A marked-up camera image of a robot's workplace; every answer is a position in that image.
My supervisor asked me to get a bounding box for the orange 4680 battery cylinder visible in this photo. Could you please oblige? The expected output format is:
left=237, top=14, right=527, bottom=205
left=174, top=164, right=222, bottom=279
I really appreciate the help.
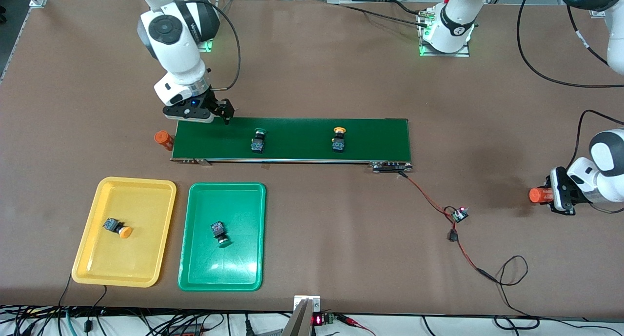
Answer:
left=529, top=187, right=554, bottom=205
left=154, top=130, right=175, bottom=151

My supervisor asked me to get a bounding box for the green mushroom push button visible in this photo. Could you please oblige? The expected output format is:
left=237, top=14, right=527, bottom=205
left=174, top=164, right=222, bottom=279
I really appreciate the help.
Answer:
left=250, top=128, right=268, bottom=155
left=211, top=221, right=233, bottom=249

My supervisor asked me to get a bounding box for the yellow mushroom push button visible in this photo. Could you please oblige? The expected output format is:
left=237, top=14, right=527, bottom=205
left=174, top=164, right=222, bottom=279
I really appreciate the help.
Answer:
left=102, top=217, right=133, bottom=239
left=331, top=127, right=348, bottom=154

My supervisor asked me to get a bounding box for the green conveyor belt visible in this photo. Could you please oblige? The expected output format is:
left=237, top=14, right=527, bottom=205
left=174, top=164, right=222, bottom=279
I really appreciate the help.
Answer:
left=170, top=115, right=414, bottom=174

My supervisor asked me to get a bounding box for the green plastic tray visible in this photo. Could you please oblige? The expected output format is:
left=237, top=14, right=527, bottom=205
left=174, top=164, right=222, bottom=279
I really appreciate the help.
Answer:
left=177, top=182, right=267, bottom=292

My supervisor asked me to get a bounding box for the yellow plastic tray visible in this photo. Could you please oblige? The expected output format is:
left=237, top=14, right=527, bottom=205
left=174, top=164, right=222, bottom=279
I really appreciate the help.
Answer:
left=72, top=177, right=177, bottom=288

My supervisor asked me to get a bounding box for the red clip lead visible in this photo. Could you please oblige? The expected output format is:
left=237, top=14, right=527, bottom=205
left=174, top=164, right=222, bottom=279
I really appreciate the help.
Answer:
left=335, top=314, right=377, bottom=336

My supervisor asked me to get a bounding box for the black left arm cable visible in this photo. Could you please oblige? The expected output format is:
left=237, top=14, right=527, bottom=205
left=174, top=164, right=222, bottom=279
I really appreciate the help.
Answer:
left=575, top=109, right=624, bottom=180
left=517, top=0, right=624, bottom=89

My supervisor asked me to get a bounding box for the thin black looped cable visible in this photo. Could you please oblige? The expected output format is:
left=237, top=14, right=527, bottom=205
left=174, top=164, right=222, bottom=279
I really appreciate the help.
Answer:
left=493, top=255, right=542, bottom=331

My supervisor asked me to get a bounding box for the red black wire pair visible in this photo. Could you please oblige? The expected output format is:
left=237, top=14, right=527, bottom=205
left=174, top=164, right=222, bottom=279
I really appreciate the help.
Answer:
left=399, top=172, right=499, bottom=284

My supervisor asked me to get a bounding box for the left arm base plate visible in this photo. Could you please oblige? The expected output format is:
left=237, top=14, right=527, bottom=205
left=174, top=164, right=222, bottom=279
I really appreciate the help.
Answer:
left=418, top=8, right=471, bottom=58

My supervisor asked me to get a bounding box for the black base power cable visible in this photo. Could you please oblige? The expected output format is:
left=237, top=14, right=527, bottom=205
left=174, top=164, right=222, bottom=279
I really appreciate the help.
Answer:
left=338, top=2, right=429, bottom=28

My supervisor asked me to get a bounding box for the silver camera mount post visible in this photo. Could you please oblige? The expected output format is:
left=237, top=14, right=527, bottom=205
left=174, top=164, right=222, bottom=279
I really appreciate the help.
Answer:
left=281, top=295, right=321, bottom=336

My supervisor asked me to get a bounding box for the black cable with plug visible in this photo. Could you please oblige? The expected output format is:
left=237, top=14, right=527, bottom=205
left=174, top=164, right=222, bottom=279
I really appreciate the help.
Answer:
left=84, top=285, right=109, bottom=333

